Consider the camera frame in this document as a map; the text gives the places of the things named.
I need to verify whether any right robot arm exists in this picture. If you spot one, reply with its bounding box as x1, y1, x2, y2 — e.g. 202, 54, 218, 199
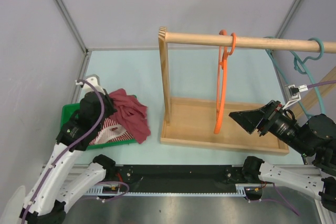
229, 100, 335, 212

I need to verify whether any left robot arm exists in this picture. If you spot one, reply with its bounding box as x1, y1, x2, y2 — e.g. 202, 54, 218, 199
20, 90, 116, 223

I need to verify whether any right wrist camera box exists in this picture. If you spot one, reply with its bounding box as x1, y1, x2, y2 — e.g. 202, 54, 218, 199
284, 84, 308, 109

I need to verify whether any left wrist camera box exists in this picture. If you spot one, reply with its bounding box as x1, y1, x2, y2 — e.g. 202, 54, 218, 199
76, 74, 104, 94

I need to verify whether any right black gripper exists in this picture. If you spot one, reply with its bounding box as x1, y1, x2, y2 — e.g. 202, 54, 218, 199
227, 98, 312, 156

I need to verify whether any green plastic tray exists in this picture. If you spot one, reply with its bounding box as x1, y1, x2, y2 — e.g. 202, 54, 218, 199
59, 94, 139, 151

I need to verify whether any maroon tank top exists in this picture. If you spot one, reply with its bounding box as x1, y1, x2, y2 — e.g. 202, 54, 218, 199
109, 89, 151, 144

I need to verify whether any wooden clothes rack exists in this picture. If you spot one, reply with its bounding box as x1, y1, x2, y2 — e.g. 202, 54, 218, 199
158, 27, 335, 155

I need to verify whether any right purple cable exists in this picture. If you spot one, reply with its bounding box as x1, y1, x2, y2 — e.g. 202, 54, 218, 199
306, 79, 336, 89

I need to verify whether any white slotted cable duct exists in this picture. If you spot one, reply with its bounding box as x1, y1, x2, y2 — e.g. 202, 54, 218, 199
84, 183, 246, 198

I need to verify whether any red white striped tank top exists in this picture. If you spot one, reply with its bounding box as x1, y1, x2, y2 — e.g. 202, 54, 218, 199
89, 118, 135, 148

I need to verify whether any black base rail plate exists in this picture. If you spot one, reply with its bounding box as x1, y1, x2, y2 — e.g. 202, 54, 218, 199
114, 165, 261, 187

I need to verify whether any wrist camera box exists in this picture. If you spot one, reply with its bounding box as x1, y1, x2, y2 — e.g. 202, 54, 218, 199
284, 84, 308, 109
76, 74, 104, 94

